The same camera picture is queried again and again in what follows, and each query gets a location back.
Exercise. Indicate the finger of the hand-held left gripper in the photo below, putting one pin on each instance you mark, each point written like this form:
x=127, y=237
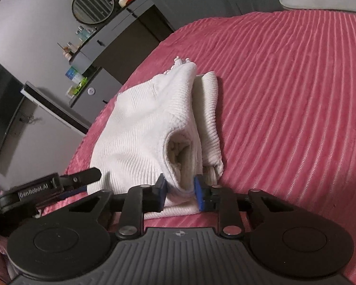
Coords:
x=83, y=175
x=74, y=192

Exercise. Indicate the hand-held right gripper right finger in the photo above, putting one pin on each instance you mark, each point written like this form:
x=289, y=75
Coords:
x=199, y=196

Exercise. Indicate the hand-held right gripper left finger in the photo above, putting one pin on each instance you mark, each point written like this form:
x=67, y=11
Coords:
x=160, y=194

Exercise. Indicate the white ribbed knit sweater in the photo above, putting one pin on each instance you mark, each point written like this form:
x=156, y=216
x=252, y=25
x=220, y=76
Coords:
x=142, y=124

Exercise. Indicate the white tower fan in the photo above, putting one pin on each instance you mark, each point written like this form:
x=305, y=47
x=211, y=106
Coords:
x=56, y=111

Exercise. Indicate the small white jar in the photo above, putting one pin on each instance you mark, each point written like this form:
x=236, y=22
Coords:
x=70, y=92

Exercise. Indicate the black flat television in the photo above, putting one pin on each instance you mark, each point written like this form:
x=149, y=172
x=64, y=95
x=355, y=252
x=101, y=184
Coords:
x=1, y=109

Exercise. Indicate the green leafy packet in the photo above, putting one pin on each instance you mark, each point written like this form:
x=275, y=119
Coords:
x=80, y=85

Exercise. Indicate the grey bedside cabinet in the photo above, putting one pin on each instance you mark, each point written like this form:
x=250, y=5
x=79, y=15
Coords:
x=102, y=86

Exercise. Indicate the blue and white box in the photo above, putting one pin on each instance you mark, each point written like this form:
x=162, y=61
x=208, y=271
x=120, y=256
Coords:
x=72, y=74

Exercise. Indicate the brown reed diffuser bottle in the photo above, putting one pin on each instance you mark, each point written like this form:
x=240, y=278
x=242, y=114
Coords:
x=68, y=49

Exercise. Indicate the pink ribbed bedspread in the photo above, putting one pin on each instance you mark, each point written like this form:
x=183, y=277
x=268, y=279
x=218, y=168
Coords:
x=284, y=95

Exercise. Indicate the teal cosmetic bottle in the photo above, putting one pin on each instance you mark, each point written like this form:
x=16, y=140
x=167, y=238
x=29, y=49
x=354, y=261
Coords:
x=82, y=32
x=88, y=35

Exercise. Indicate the grey dressing table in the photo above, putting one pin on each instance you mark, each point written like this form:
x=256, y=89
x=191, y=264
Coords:
x=118, y=32

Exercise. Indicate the round black-framed mirror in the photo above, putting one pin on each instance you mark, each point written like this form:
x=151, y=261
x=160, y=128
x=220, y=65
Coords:
x=93, y=5

